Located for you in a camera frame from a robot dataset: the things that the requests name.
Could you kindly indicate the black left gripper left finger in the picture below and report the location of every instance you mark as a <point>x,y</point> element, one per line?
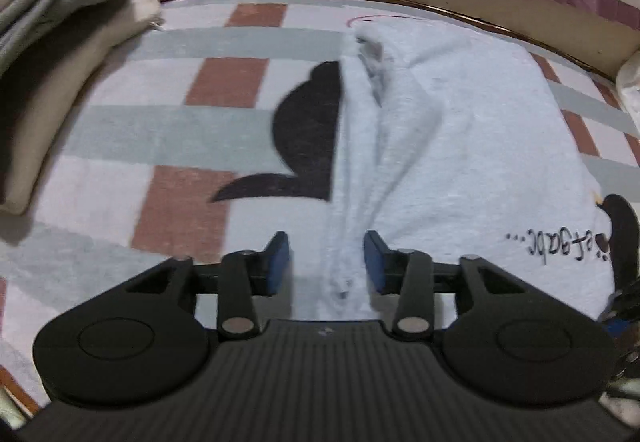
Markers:
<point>151,335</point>

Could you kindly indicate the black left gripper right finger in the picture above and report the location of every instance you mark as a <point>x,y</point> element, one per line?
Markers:
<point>496,334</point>

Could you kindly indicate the light blue printed t-shirt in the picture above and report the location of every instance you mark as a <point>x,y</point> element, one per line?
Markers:
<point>449,141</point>

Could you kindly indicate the stack of folded clothes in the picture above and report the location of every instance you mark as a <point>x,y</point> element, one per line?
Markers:
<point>49,49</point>

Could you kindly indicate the plaid bed sheet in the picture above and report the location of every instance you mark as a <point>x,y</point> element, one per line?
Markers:
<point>202,137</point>

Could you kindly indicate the white crumpled garment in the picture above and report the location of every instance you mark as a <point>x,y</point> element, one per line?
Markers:
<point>628,86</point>

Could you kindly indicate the beige wooden headboard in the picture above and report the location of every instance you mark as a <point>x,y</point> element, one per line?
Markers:
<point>579,35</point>

